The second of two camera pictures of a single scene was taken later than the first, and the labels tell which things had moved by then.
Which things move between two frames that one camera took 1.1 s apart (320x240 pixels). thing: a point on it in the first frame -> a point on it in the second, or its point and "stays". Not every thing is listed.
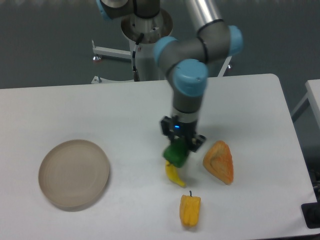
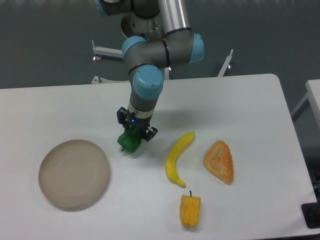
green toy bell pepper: [176, 153] -> [130, 139]
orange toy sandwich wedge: [218, 161] stays
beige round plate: [73, 174] stays
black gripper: [186, 130] -> [129, 120]
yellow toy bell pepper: [189, 208] stays
